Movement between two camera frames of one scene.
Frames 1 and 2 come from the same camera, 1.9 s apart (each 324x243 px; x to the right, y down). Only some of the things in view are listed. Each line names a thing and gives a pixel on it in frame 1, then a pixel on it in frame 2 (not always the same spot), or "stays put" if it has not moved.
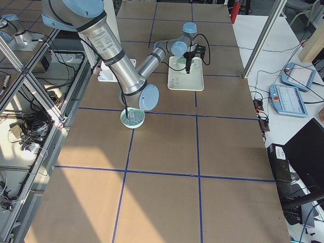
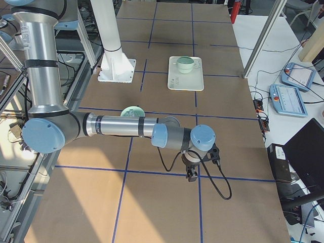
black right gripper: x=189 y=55 → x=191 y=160
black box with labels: x=279 y=162 stays put
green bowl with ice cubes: x=135 y=117 stays put
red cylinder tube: x=235 y=10 stays put
